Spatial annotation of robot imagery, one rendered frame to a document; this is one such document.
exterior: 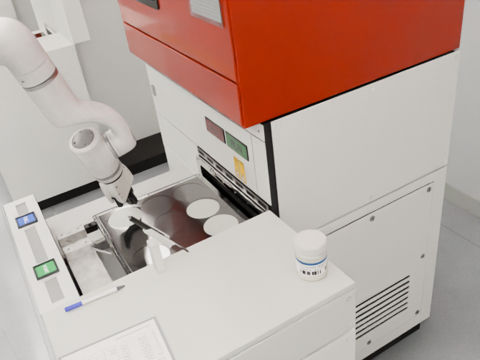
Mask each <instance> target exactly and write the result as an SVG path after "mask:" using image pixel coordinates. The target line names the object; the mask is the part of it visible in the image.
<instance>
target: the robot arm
mask: <svg viewBox="0 0 480 360"><path fill-rule="evenodd" d="M0 66H5V67H7V68H8V70H9V71H10V72H11V73H12V74H13V76H14V77H15V79H16V80H17V81H18V82H19V83H20V85H21V86H22V88H23V89H24V90H25V92H26V93H27V94H28V95H29V96H30V98H31V99H32V100H33V102H34V103H35V104H36V105H37V106H38V108H39V109H40V110H41V112H42V113H43V114H44V116H45V117H46V118H47V119H48V120H49V121H50V122H51V124H53V125H54V126H55V127H58V128H66V127H69V126H75V125H78V124H86V123H98V124H103V125H106V126H108V127H109V128H110V129H109V130H108V131H106V132H105V133H102V134H100V133H99V132H98V131H97V130H96V129H95V128H93V127H85V128H82V129H79V130H78V131H76V132H75V133H74V134H73V136H72V137H71V138H70V141H69V147H70V149H71V150H72V152H73V153H74V154H75V155H76V157H77V158H78V159H79V160H80V162H81V163H82V164H83V165H84V166H85V167H86V168H87V169H88V170H89V172H90V173H91V174H92V175H93V177H94V178H95V179H96V180H97V181H98V182H99V185H100V187H101V190H102V191H103V193H104V195H105V196H106V198H107V199H108V200H109V201H110V202H111V203H114V200H115V202H116V204H117V206H118V207H122V206H123V205H124V202H127V204H129V205H133V204H137V201H138V199H137V197H136V196H135V195H134V190H133V189H132V187H131V185H132V182H133V178H134V177H133V175H132V173H131V172H130V171H129V170H128V168H127V167H126V166H125V165H123V164H122V163H121V162H120V161H119V159H118V158H119V157H120V156H122V155H124V154H126V153H127V152H129V151H131V150H132V149H133V148H134V147H135V146H136V137H135V136H134V134H133V132H132V131H131V129H130V128H129V126H128V124H127V123H126V121H125V120H124V118H123V117H122V116H121V115H120V114H119V113H118V112H117V111H116V110H115V109H113V108H111V107H110V106H107V105H106V104H102V103H99V102H96V101H87V100H81V99H78V98H77V97H76V96H75V94H74V93H73V91H72V90H71V89H70V87H69V85H68V84H67V83H66V81H65V80H64V78H63V76H62V75H61V74H60V72H59V70H58V69H57V68H56V66H55V65H54V63H53V61H52V60H51V59H50V58H49V56H48V54H47V53H46V52H45V50H44V48H43V47H42V46H41V44H40V43H39V41H38V40H37V39H36V37H35V36H34V35H33V33H32V32H31V31H30V29H29V28H28V27H27V26H25V25H24V24H23V23H21V22H20V21H17V20H16V19H11V18H7V17H0Z"/></svg>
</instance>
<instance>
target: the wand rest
mask: <svg viewBox="0 0 480 360"><path fill-rule="evenodd" d="M145 224H147V225H149V226H150V227H152V228H154V229H156V230H158V229H157V228H155V227H154V226H152V225H151V224H148V223H147V222H145ZM143 231H144V233H145V234H147V235H149V236H150V237H152V239H149V240H148V241H146V242H147V244H148V248H149V252H150V255H151V260H152V263H153V265H154V268H155V269H156V271H157V273H158V274H160V273H161V272H163V271H166V269H165V266H164V260H163V258H162V255H161V249H160V246H159V243H158V242H157V241H160V242H161V243H163V244H165V245H166V246H168V247H169V248H171V246H172V245H174V244H175V243H174V242H173V241H171V240H170V239H168V238H169V235H167V234H165V233H164V232H162V231H160V230H158V231H159V232H161V233H163V234H164V236H163V235H161V234H160V233H158V232H156V231H154V230H153V229H148V230H145V229H143ZM165 236H166V237H165ZM167 237H168V238H167Z"/></svg>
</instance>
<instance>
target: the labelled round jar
mask: <svg viewBox="0 0 480 360"><path fill-rule="evenodd" d="M294 246H295V257H296V272H297V274H298V275H299V276H300V277H301V278H302V279H304V280H307V281H317V280H319V279H322V278H324V277H325V276H326V274H327V249H326V236H325V235H324V234H323V233H322V232H320V231H317V230H314V229H307V230H303V231H301V232H299V233H298V234H297V235H296V236H295V238H294Z"/></svg>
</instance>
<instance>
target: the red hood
mask: <svg viewBox="0 0 480 360"><path fill-rule="evenodd" d="M117 1H118V4H119V9H120V12H121V18H122V20H123V25H124V30H125V33H126V39H127V42H128V45H129V51H130V52H131V53H132V54H134V55H135V56H137V57H139V58H140V59H141V60H143V61H145V62H146V63H147V64H149V65H150V66H152V67H154V68H155V69H156V70H158V71H160V72H161V73H162V74H163V75H165V76H167V77H168V78H170V79H171V80H172V81H174V82H176V83H177V84H178V85H180V86H182V87H183V88H185V89H186V90H187V91H189V92H191V93H192V94H193V95H195V96H197V97H198V98H200V99H201V100H202V101H204V102H206V103H207V104H208V105H210V106H212V107H213V108H215V109H216V110H217V111H219V112H221V113H222V114H223V115H225V116H227V117H228V118H230V119H231V120H232V121H234V122H236V123H237V124H238V125H239V126H241V127H243V128H244V129H247V128H249V127H251V126H254V125H257V124H260V123H261V122H264V121H267V120H269V119H272V118H275V117H277V116H281V115H282V114H286V113H288V112H290V111H293V110H296V109H299V108H301V107H303V106H307V105H309V104H312V103H314V102H317V101H320V100H322V99H325V98H328V97H330V96H333V95H335V94H339V93H341V92H343V91H346V90H349V89H352V88H354V87H357V86H360V85H362V84H365V83H367V82H370V81H373V80H375V79H378V78H381V77H383V76H386V75H388V74H392V73H394V72H396V71H399V70H402V69H405V68H407V67H410V66H413V65H414V64H418V63H420V62H423V61H426V60H428V59H431V58H434V57H436V56H439V55H441V54H445V53H446V52H449V51H452V50H454V49H457V48H459V47H460V40H461V28H462V22H463V15H464V4H465V0H117Z"/></svg>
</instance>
